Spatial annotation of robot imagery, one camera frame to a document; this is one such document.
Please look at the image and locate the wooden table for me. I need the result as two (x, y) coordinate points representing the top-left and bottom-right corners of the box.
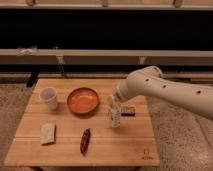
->
(4, 79), (160, 167)

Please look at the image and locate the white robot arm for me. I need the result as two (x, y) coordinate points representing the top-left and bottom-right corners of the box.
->
(113, 66), (213, 121)

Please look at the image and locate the white plastic cup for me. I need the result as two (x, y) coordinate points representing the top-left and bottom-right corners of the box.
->
(39, 87), (58, 110)

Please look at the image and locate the orange bowl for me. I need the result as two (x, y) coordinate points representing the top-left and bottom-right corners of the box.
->
(67, 87), (99, 115)

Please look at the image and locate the long wooden bench rail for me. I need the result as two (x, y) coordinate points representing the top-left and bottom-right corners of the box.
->
(0, 48), (213, 65)

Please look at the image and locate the white labelled plastic bottle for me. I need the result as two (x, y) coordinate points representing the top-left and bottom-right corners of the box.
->
(108, 105), (121, 128)

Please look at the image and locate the brown chocolate bar box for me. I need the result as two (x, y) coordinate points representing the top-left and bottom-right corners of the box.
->
(121, 106), (135, 116)

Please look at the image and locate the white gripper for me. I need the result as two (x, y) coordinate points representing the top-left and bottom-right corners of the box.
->
(109, 85), (127, 112)

